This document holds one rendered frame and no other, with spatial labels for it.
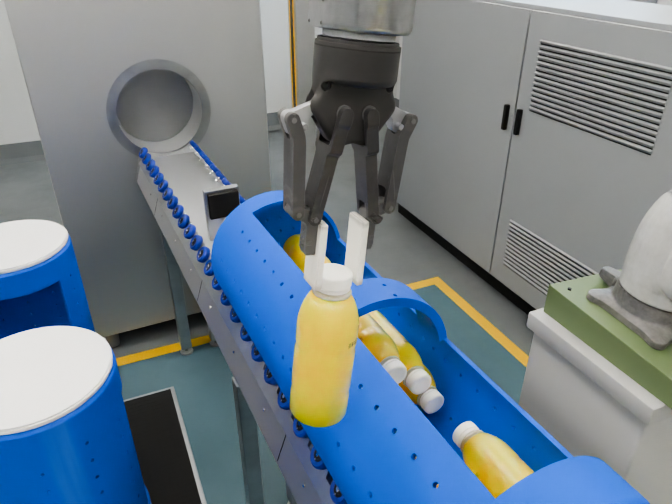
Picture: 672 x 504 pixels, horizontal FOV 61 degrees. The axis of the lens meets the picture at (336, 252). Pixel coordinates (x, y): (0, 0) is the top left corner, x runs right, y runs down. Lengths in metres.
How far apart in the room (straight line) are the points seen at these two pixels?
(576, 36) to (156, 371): 2.26
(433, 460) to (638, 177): 1.87
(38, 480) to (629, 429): 1.05
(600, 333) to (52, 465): 1.02
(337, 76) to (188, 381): 2.24
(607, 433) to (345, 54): 0.98
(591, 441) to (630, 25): 1.57
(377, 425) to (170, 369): 2.05
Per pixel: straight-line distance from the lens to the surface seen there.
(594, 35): 2.52
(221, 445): 2.34
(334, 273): 0.57
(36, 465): 1.11
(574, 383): 1.29
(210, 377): 2.63
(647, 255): 1.18
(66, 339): 1.22
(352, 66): 0.48
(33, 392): 1.12
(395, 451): 0.71
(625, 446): 1.26
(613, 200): 2.50
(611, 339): 1.20
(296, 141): 0.50
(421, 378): 0.92
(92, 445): 1.13
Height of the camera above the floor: 1.72
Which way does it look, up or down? 29 degrees down
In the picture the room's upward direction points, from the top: straight up
